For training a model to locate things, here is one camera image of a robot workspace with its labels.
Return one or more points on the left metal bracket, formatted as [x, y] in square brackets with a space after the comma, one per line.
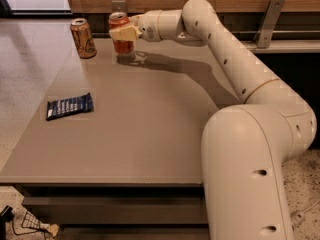
[119, 6]

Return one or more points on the red coca-cola can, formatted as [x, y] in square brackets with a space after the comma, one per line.
[119, 19]

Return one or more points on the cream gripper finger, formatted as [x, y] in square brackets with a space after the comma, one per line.
[135, 19]
[127, 32]

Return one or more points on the grey drawer cabinet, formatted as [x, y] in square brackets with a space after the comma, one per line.
[134, 160]

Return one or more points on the metal bracket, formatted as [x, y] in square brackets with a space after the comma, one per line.
[264, 34]
[119, 6]

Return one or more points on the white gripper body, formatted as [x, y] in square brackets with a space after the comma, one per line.
[148, 26]

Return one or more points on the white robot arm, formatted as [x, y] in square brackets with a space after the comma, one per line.
[243, 146]

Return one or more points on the orange soda can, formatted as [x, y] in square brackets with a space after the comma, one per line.
[82, 37]

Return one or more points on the black wire rack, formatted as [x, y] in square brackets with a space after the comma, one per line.
[26, 224]

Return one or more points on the blue snack bar wrapper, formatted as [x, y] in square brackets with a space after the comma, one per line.
[69, 106]

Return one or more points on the right metal bracket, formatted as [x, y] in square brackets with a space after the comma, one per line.
[264, 34]

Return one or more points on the white power strip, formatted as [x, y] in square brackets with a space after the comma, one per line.
[298, 216]

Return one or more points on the metal rail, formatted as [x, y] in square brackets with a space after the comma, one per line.
[281, 34]

